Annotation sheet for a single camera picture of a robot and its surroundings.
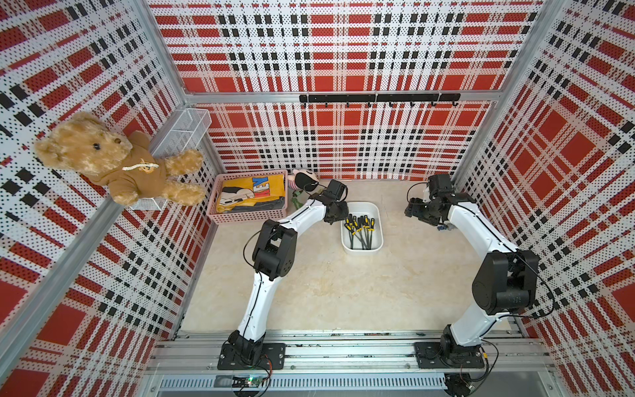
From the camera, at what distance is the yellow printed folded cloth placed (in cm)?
105

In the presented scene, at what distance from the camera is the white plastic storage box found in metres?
0.96

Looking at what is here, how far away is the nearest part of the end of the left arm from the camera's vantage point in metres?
0.78

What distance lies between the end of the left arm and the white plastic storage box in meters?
0.16

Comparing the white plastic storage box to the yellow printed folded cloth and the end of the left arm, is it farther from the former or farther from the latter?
the yellow printed folded cloth

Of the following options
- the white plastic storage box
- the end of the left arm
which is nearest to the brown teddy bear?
the end of the left arm

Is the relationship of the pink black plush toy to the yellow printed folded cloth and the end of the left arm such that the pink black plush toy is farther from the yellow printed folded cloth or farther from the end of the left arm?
the end of the left arm

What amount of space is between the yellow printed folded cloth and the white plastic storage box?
0.38m
